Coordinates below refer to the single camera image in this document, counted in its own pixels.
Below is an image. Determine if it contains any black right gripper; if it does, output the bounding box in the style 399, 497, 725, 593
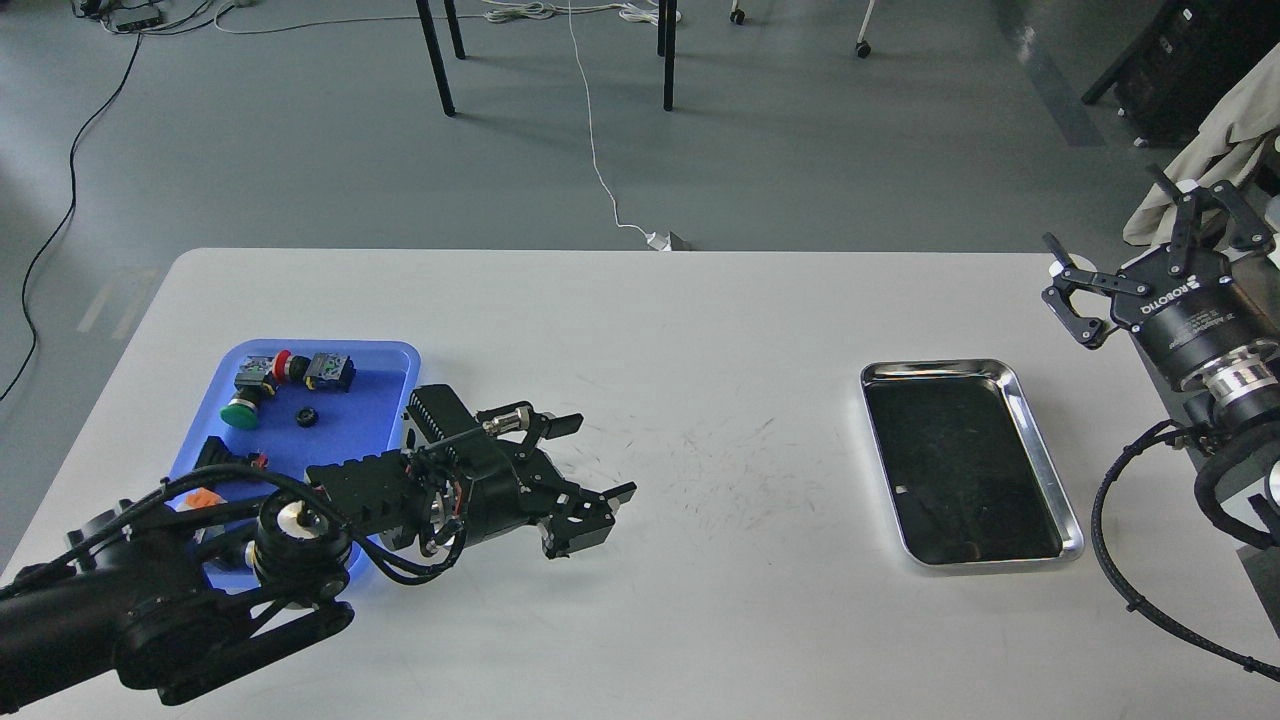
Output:
1041, 164, 1280, 393

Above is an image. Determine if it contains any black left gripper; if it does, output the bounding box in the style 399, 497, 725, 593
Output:
430, 405, 637, 560

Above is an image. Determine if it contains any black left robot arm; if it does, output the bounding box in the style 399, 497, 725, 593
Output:
1, 384, 636, 714

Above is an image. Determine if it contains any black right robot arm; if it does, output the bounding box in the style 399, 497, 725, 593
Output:
1041, 165, 1279, 680

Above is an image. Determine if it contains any beige cloth on chair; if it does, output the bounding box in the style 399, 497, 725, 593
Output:
1123, 47, 1279, 247

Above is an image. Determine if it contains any black cabinet in corner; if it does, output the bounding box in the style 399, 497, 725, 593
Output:
1082, 1, 1279, 147

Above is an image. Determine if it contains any black blue contact block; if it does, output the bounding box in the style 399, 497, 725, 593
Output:
303, 352, 356, 393

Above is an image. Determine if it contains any blue plastic tray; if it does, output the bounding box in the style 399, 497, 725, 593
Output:
160, 340, 422, 591

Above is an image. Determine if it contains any shiny metal tray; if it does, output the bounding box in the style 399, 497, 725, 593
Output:
860, 357, 1085, 573

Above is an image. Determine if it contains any orange grey terminal block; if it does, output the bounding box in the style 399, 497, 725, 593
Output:
174, 487, 227, 512

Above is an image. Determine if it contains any black table leg left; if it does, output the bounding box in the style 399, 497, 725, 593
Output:
413, 0, 467, 118

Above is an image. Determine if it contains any black table leg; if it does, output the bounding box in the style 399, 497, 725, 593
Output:
413, 0, 467, 118
657, 0, 678, 111

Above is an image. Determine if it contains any black table leg right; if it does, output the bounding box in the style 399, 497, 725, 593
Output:
657, 0, 678, 111

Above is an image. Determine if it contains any white cable on floor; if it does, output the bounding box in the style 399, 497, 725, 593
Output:
214, 0, 692, 252

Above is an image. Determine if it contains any red push button switch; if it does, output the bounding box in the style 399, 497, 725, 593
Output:
233, 348, 312, 391

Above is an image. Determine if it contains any green push button switch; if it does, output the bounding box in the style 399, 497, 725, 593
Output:
218, 386, 274, 430

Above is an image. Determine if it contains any black switch red tip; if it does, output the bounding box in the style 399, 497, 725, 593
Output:
192, 436, 269, 471

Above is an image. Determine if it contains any black cable on floor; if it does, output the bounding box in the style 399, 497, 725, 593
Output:
0, 29, 143, 401

